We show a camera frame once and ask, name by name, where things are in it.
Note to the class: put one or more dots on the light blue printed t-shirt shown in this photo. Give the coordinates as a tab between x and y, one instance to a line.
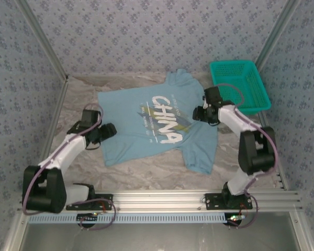
125	117

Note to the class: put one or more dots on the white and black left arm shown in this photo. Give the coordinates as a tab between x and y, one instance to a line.
68	149

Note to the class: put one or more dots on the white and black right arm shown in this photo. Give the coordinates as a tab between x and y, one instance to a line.
233	117

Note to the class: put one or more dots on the teal plastic basket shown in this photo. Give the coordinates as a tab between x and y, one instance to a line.
240	75

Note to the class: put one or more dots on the small black controller board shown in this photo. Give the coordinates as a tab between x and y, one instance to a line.
234	217
87	217

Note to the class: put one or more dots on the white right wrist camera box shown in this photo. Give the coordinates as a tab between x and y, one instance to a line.
205	102

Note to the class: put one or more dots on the aluminium side rail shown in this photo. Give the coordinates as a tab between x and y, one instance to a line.
62	96
281	180

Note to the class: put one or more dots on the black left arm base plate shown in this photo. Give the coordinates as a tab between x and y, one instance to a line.
106	200

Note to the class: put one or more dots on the aluminium frame post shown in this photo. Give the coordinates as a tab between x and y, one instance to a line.
45	39
276	32
15	232
302	232

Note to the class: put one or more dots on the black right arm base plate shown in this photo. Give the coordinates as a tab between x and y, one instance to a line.
212	201

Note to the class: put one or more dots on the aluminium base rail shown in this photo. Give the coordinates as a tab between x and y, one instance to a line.
157	201

